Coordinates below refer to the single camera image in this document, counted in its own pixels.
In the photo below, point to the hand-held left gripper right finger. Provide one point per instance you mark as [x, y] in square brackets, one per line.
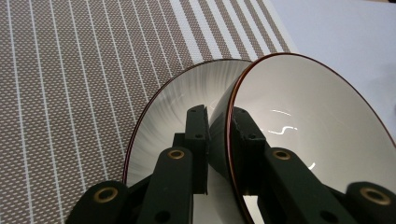
[249, 146]

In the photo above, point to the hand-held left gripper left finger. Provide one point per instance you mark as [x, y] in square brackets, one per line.
[199, 149]

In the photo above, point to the white plate with dark rim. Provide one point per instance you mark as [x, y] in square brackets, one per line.
[162, 124]

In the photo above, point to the white bowl with dark rim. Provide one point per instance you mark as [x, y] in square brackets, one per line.
[311, 93]

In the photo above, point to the brown white striped placemat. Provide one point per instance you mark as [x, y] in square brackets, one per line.
[62, 93]

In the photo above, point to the light blue table mat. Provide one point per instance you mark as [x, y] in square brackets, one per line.
[342, 31]

